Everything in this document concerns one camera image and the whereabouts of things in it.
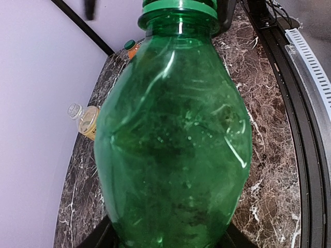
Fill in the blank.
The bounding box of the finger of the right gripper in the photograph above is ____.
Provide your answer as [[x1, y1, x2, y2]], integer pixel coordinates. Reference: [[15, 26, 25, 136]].
[[83, 0, 96, 20], [217, 0, 237, 33]]

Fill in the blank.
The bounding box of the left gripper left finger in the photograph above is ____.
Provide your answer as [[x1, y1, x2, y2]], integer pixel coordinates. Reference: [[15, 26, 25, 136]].
[[77, 216, 119, 248]]

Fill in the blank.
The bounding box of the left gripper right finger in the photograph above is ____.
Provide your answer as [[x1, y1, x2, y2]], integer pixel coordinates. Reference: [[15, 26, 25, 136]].
[[224, 223, 258, 248]]

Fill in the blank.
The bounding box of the green bottle cap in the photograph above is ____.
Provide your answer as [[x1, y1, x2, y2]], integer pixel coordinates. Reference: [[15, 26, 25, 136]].
[[142, 0, 218, 18]]

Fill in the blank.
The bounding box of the yellow tea bottle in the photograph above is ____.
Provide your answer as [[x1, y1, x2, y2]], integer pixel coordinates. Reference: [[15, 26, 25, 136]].
[[67, 103, 100, 141]]

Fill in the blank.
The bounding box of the green plastic bottle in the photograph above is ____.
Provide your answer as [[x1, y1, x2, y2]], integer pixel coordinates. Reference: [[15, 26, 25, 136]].
[[94, 9, 252, 247]]

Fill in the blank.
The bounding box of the orange juice bottle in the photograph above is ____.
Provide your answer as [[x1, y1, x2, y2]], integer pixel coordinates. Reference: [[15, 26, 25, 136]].
[[124, 39, 140, 59]]

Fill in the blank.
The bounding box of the right black frame post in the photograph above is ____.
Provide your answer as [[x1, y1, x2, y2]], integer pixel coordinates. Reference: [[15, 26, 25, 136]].
[[51, 0, 114, 56]]

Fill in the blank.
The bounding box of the black front rail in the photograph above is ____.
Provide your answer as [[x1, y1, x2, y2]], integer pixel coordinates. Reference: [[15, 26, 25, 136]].
[[241, 1, 330, 247]]

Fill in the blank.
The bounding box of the white slotted cable duct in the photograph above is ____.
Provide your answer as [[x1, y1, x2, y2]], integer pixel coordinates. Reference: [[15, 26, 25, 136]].
[[285, 28, 330, 118]]

